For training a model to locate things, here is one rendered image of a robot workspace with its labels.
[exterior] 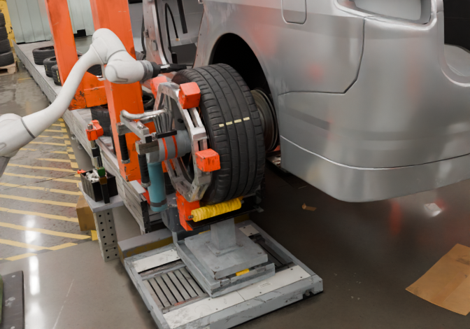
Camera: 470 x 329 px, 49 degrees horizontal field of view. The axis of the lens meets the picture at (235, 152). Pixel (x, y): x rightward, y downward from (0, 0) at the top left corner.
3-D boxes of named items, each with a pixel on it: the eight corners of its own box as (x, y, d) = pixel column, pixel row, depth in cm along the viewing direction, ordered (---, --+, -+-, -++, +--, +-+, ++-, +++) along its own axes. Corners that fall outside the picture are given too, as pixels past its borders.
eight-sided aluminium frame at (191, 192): (215, 212, 234) (202, 95, 215) (201, 216, 231) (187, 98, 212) (174, 174, 280) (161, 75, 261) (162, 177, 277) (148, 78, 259)
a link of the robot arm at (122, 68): (148, 71, 224) (133, 49, 228) (119, 73, 212) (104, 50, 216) (138, 87, 231) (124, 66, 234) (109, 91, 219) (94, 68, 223)
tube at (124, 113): (171, 116, 242) (168, 94, 238) (130, 124, 234) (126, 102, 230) (159, 108, 257) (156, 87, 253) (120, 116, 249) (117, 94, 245)
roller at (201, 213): (246, 208, 256) (245, 198, 254) (191, 225, 244) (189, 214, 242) (240, 204, 261) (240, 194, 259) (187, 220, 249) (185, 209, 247)
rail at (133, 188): (157, 222, 317) (152, 190, 310) (143, 227, 314) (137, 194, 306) (81, 127, 528) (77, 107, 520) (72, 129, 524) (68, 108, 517)
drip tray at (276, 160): (332, 167, 420) (332, 162, 419) (286, 178, 407) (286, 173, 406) (302, 148, 466) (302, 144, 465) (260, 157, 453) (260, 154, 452)
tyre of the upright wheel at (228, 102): (197, 96, 294) (234, 206, 280) (157, 103, 284) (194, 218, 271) (233, 37, 234) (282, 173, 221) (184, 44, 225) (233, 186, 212)
